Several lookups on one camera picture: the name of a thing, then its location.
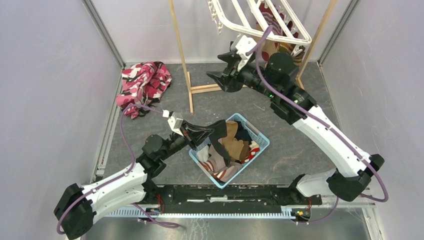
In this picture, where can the wooden hanger stand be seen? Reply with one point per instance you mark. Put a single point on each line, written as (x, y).
(214, 87)

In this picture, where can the tan ribbed sock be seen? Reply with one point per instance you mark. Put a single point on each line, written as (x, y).
(237, 149)

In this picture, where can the beige pink sock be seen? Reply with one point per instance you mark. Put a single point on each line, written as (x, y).
(215, 156)

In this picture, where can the light blue cable tray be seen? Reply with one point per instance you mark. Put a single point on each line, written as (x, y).
(134, 212)

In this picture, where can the white clip hanger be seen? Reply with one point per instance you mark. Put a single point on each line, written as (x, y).
(254, 23)

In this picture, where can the red purple striped sock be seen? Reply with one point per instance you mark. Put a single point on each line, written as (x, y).
(271, 19)

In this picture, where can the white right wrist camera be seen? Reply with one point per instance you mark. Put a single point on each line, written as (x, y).
(242, 46)

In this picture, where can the brown striped sock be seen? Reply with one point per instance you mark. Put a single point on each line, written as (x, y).
(298, 58)

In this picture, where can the red santa sock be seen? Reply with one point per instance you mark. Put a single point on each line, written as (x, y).
(254, 148)

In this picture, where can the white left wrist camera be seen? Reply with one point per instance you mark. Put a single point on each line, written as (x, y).
(174, 120)

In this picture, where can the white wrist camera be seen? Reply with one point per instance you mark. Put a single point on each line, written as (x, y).
(174, 120)
(242, 46)

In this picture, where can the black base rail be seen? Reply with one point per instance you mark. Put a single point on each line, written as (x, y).
(233, 199)

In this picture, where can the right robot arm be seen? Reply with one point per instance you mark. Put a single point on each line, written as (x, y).
(354, 168)

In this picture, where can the navy blue sock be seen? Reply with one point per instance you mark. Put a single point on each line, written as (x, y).
(242, 133)

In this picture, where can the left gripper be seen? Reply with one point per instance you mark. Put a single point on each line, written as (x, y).
(191, 133)

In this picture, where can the pink camouflage cloth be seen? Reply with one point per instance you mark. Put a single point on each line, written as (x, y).
(143, 83)

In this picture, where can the light blue laundry basket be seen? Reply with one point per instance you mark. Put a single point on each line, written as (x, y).
(256, 136)

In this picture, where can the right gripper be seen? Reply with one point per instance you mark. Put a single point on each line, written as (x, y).
(222, 80)

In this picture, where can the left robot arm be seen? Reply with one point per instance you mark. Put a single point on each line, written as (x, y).
(80, 207)

